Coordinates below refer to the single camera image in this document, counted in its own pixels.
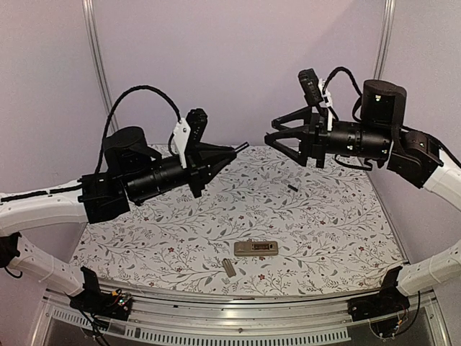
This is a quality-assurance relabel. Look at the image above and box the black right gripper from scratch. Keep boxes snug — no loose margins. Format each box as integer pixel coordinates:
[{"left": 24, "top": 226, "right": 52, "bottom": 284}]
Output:
[{"left": 264, "top": 105, "right": 391, "bottom": 168}]

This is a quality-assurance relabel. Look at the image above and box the white remote control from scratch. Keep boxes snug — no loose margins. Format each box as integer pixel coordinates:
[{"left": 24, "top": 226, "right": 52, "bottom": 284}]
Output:
[{"left": 234, "top": 241, "right": 279, "bottom": 257}]

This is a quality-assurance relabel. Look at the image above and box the remote battery cover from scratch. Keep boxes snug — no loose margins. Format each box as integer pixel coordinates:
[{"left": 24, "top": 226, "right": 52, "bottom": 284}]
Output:
[{"left": 222, "top": 258, "right": 236, "bottom": 278}]

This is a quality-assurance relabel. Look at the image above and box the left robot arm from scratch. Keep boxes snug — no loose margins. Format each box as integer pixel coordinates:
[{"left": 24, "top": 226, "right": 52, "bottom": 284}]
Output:
[{"left": 1, "top": 126, "right": 238, "bottom": 313}]

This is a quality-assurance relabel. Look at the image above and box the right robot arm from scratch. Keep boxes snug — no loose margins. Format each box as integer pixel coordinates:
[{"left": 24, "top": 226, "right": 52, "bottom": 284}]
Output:
[{"left": 264, "top": 78, "right": 460, "bottom": 208}]

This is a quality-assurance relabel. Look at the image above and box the floral patterned table mat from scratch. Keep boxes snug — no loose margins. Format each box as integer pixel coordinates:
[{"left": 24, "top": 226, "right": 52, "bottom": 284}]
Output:
[{"left": 71, "top": 146, "right": 406, "bottom": 296}]

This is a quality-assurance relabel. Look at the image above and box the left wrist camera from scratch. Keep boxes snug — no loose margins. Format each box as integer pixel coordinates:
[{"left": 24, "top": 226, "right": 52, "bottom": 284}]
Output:
[{"left": 172, "top": 108, "right": 207, "bottom": 169}]

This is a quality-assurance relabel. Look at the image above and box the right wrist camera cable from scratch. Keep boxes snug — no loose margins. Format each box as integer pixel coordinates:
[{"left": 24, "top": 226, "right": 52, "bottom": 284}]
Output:
[{"left": 323, "top": 66, "right": 363, "bottom": 98}]

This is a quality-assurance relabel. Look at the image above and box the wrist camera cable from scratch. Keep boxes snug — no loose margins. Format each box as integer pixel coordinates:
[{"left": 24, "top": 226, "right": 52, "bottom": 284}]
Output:
[
  {"left": 323, "top": 66, "right": 363, "bottom": 98},
  {"left": 95, "top": 84, "right": 182, "bottom": 177}
]

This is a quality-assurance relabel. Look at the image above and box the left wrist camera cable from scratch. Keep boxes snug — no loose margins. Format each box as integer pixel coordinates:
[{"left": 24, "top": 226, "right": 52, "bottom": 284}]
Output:
[{"left": 95, "top": 84, "right": 182, "bottom": 177}]

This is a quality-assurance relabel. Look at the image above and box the right aluminium frame post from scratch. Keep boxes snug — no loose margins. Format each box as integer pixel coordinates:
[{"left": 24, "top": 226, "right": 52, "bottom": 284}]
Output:
[{"left": 373, "top": 0, "right": 396, "bottom": 79}]

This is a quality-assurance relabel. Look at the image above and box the aluminium frame post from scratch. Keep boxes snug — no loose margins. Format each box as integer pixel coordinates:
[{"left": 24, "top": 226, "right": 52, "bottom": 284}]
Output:
[
  {"left": 373, "top": 0, "right": 396, "bottom": 79},
  {"left": 81, "top": 0, "right": 112, "bottom": 113}
]

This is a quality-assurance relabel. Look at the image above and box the front aluminium rail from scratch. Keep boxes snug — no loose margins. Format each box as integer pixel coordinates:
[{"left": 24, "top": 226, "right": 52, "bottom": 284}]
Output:
[{"left": 30, "top": 280, "right": 454, "bottom": 345}]

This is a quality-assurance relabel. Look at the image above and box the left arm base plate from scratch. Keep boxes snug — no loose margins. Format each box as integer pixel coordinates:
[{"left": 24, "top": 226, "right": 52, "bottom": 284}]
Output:
[{"left": 69, "top": 289, "right": 133, "bottom": 321}]

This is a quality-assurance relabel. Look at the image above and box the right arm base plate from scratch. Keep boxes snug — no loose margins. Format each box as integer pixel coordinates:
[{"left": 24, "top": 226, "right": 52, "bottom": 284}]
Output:
[{"left": 347, "top": 292, "right": 410, "bottom": 321}]

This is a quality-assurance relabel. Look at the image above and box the left aluminium frame post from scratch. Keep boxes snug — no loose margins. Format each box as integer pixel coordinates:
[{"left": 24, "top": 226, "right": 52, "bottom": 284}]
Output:
[{"left": 81, "top": 0, "right": 112, "bottom": 113}]

